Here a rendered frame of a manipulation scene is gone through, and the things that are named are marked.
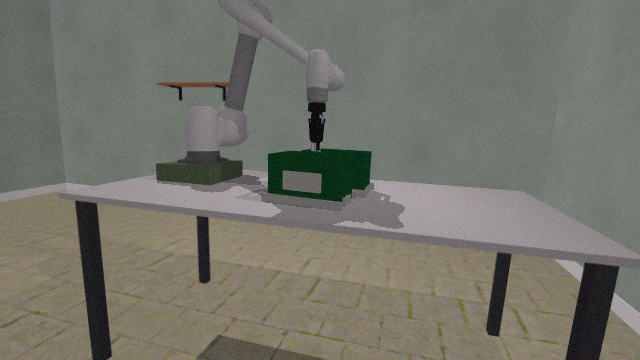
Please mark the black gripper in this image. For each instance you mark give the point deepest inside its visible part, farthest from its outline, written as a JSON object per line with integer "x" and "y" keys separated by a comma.
{"x": 316, "y": 124}

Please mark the green bottle crate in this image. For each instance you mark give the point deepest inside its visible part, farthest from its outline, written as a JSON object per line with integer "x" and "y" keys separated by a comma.
{"x": 312, "y": 175}
{"x": 361, "y": 166}

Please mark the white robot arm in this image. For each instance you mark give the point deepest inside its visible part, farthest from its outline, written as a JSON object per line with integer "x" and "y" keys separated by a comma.
{"x": 207, "y": 130}

